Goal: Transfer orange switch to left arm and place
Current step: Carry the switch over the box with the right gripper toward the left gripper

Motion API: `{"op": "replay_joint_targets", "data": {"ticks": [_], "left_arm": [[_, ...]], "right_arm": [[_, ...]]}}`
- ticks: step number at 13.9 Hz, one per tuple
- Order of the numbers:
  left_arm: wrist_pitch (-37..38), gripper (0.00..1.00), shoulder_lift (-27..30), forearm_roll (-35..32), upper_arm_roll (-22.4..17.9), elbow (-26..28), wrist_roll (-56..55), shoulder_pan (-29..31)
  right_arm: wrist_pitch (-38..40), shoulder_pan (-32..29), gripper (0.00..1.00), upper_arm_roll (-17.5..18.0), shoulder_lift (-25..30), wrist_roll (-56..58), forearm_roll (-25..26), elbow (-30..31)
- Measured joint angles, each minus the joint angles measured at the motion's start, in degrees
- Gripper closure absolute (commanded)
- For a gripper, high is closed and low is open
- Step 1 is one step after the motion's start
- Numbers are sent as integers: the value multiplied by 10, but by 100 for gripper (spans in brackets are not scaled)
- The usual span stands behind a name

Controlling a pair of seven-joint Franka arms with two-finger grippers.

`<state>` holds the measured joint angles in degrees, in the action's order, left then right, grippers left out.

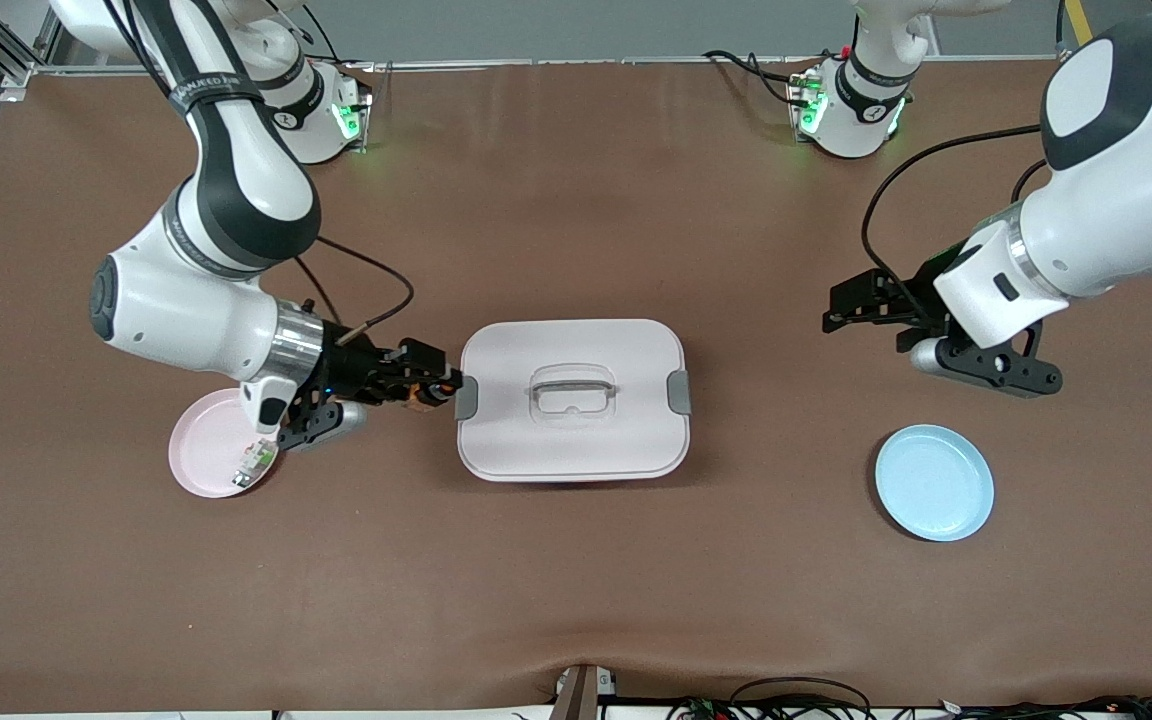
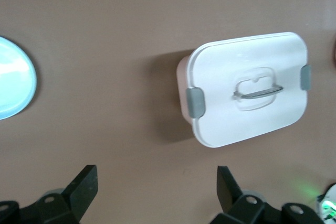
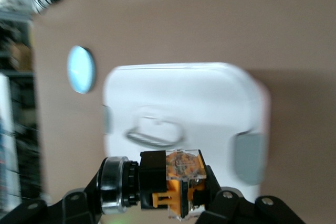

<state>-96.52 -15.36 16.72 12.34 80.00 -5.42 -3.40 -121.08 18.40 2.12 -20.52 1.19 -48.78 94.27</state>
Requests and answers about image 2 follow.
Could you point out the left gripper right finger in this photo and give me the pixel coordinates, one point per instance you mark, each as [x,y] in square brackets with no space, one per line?
[231,197]

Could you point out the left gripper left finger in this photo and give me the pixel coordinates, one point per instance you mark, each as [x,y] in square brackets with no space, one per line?
[78,195]

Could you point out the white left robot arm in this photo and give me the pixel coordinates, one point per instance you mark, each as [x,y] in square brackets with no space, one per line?
[330,195]

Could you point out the white lidded storage box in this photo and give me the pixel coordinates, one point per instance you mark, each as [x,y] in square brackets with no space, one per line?
[249,119]

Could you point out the light blue round plate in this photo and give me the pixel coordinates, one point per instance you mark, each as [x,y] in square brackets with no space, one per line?
[13,77]

